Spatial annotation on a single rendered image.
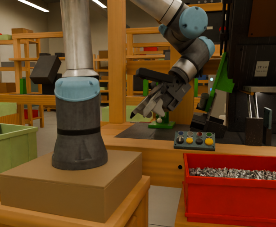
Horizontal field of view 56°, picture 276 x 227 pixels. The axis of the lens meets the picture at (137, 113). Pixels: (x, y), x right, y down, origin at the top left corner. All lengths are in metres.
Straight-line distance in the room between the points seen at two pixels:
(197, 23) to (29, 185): 0.57
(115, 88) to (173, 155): 0.78
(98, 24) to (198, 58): 11.46
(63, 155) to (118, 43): 1.07
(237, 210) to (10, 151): 0.80
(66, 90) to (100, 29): 11.53
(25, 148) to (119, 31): 0.90
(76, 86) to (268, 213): 0.56
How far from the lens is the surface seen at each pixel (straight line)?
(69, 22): 0.84
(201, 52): 0.88
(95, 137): 0.70
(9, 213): 0.73
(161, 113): 0.76
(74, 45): 0.83
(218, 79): 1.18
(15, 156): 1.12
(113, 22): 1.68
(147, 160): 1.02
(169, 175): 1.02
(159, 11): 0.74
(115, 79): 1.65
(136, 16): 11.78
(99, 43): 12.12
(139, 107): 0.86
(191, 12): 0.73
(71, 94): 0.67
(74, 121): 0.68
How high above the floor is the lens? 1.16
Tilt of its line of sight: 7 degrees down
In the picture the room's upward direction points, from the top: straight up
